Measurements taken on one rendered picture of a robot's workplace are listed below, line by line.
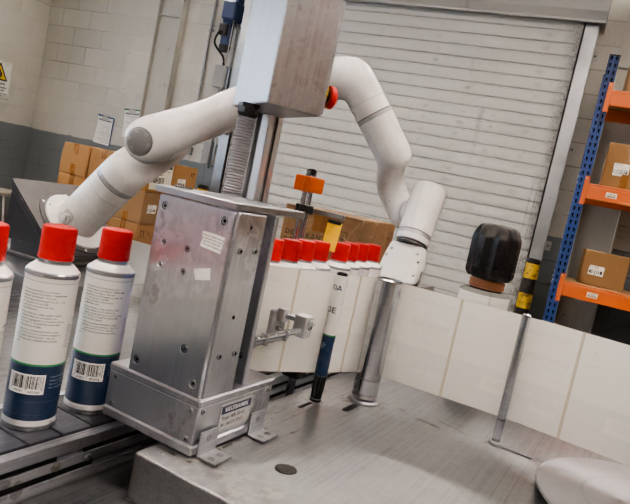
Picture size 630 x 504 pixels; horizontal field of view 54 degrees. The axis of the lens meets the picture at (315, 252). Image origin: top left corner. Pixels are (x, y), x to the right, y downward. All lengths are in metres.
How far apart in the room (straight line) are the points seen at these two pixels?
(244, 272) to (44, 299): 0.19
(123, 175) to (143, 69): 5.46
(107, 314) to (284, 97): 0.45
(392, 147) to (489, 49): 4.22
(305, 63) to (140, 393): 0.56
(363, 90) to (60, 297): 1.01
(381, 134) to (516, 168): 4.00
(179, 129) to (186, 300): 1.01
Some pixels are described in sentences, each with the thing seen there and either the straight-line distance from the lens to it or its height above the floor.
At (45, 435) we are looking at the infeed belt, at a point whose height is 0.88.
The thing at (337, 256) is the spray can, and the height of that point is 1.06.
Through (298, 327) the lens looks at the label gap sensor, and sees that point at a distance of 0.80.
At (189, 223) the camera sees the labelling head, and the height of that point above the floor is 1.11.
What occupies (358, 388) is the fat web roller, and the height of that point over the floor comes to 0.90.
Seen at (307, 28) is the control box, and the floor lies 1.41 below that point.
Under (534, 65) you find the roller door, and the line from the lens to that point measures 5.62.
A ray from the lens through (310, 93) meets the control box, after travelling 0.99.
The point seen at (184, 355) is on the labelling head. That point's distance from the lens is 0.65.
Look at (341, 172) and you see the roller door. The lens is 5.74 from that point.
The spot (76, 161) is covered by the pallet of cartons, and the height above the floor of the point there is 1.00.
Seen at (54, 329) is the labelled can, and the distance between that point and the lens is 0.66.
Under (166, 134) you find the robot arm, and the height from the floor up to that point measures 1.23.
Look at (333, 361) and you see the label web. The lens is 0.91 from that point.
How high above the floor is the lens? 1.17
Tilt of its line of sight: 6 degrees down
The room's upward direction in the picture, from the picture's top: 12 degrees clockwise
